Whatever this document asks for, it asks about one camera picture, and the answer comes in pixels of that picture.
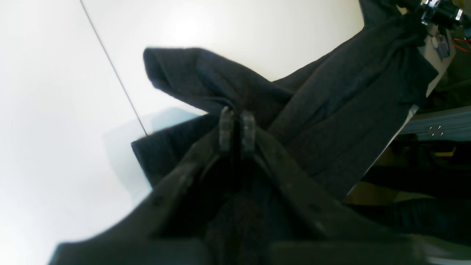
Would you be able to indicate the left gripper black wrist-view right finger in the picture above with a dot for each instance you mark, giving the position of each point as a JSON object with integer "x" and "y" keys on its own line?
{"x": 345, "y": 238}

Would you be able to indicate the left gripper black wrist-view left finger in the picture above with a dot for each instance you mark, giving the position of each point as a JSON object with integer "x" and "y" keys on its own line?
{"x": 158, "y": 230}

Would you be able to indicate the black T-shirt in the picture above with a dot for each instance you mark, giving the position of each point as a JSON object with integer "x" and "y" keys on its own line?
{"x": 332, "y": 117}

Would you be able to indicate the aluminium frame post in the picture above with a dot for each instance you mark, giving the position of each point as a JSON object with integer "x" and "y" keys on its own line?
{"x": 447, "y": 125}

